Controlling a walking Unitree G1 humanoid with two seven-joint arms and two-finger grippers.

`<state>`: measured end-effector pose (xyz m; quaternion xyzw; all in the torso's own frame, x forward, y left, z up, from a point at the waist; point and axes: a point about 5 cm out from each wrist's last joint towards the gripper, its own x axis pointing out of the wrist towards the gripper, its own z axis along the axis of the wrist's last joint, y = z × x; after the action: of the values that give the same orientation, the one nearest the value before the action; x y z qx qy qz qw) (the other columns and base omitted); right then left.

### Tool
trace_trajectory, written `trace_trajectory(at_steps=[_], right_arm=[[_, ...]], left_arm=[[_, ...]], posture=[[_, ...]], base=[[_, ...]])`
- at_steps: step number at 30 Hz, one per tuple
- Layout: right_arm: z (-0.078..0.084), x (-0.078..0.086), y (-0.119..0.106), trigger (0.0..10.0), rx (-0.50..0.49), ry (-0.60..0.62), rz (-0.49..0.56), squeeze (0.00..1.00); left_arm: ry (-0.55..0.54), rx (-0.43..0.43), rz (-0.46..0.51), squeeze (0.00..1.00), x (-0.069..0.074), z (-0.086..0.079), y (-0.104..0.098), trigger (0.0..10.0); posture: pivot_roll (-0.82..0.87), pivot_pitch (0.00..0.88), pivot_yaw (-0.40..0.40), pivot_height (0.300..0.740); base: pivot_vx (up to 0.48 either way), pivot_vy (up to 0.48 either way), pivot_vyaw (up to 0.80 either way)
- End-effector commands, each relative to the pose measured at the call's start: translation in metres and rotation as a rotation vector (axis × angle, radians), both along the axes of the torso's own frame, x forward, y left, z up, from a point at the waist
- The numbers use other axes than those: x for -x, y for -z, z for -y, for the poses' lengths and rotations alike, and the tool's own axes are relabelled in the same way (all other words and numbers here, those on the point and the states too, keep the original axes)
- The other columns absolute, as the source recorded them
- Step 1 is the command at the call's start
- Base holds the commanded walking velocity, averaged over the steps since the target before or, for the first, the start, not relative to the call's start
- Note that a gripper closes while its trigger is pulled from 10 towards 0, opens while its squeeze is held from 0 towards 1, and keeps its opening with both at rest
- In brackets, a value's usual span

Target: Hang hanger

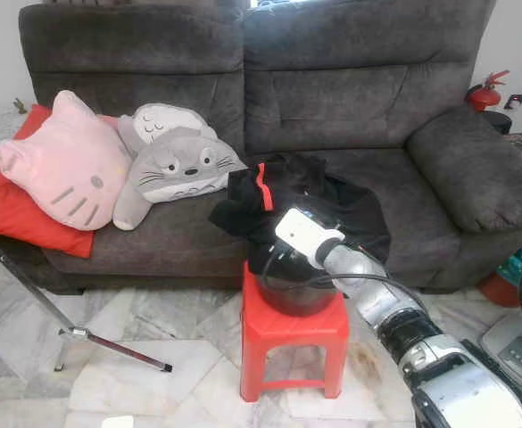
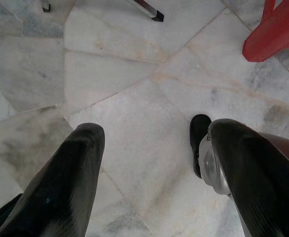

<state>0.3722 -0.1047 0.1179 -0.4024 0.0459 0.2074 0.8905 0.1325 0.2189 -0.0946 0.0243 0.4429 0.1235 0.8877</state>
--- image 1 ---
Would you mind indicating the pink cat face pillow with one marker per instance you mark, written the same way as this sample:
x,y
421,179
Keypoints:
x,y
64,165

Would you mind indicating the dark grey fabric sofa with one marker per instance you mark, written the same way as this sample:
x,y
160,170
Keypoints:
x,y
350,107

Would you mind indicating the white floor fan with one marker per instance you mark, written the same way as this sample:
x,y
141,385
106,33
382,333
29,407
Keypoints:
x,y
510,352

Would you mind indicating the silver metal clothes rack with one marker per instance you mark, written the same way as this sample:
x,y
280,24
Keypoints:
x,y
28,290

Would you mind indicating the red plastic stool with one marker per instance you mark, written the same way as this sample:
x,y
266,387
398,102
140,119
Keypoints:
x,y
292,334

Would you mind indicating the dark shirt with red collar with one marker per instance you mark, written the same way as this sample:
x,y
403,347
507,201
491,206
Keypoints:
x,y
350,205

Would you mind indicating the red fire extinguisher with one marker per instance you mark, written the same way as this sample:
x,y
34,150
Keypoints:
x,y
484,96

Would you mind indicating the grey sleeping Totoro pillow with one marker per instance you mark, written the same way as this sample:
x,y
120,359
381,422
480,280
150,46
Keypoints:
x,y
162,120

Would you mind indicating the red cushion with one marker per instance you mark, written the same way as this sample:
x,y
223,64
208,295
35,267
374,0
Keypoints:
x,y
11,214

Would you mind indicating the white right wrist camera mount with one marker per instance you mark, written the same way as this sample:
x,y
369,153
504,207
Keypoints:
x,y
305,234

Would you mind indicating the grey open eyed Totoro pillow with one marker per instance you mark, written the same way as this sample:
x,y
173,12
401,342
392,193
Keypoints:
x,y
180,169

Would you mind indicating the black round pot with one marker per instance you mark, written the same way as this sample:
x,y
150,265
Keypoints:
x,y
296,299

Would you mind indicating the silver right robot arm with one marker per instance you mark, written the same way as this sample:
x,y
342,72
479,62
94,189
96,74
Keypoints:
x,y
439,366

